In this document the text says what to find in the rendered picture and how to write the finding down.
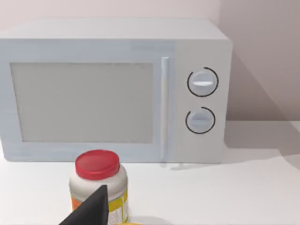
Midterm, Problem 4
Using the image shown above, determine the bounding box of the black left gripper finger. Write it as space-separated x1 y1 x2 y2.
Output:
58 184 109 225

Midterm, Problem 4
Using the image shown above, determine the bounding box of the white bottle with red lid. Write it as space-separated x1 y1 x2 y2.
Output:
69 150 130 225

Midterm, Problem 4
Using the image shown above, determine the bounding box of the microwave door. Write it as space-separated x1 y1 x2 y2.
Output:
0 38 175 164

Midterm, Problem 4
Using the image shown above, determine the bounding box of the small microwave knob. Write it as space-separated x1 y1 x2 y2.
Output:
185 106 216 135

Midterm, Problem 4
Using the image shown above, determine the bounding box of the large microwave knob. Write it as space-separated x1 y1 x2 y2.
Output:
187 67 219 97

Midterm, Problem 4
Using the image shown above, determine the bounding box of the pale microwave oven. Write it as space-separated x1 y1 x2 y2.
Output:
0 18 233 165

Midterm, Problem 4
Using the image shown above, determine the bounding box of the pale microwave door handle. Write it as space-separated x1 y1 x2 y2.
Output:
160 56 170 163

